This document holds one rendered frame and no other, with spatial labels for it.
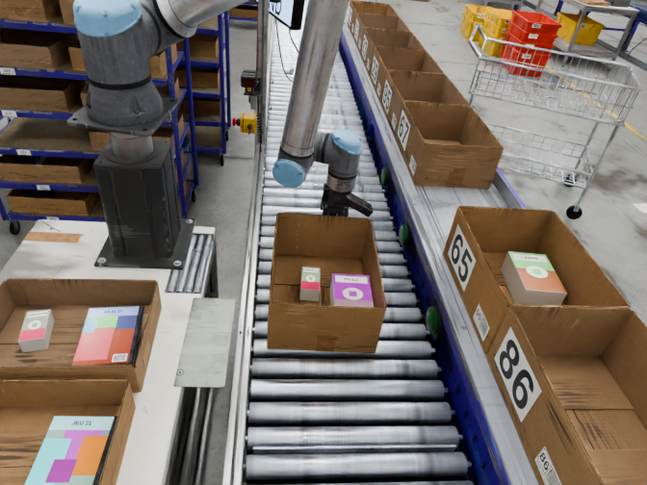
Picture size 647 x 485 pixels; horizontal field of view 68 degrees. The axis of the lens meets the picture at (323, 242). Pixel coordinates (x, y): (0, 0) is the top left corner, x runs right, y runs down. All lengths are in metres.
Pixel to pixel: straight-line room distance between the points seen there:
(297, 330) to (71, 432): 0.53
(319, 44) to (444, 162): 0.81
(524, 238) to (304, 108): 0.77
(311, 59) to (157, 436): 0.90
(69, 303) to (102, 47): 0.67
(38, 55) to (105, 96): 1.26
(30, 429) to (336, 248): 0.93
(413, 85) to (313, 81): 1.36
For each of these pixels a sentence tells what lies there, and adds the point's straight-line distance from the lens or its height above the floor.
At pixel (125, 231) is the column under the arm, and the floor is 0.86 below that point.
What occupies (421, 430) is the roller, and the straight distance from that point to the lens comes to 1.21.
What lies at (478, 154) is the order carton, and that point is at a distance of 1.80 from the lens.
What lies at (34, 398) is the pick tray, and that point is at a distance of 1.25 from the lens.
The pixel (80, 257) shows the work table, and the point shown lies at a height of 0.75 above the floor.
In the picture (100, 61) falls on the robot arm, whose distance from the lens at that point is 1.30.
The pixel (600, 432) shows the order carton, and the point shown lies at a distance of 1.22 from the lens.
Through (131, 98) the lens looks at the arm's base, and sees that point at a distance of 1.33.
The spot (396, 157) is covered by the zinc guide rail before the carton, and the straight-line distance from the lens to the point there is 1.95.
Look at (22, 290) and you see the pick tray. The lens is 1.47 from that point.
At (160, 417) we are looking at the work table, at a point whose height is 0.75.
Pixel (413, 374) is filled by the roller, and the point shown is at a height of 0.73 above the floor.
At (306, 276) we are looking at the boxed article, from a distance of 1.42.
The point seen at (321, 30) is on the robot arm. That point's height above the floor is 1.48.
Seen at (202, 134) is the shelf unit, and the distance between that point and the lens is 3.75.
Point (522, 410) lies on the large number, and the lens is 1.09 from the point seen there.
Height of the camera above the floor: 1.74
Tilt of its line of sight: 37 degrees down
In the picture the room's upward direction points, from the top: 7 degrees clockwise
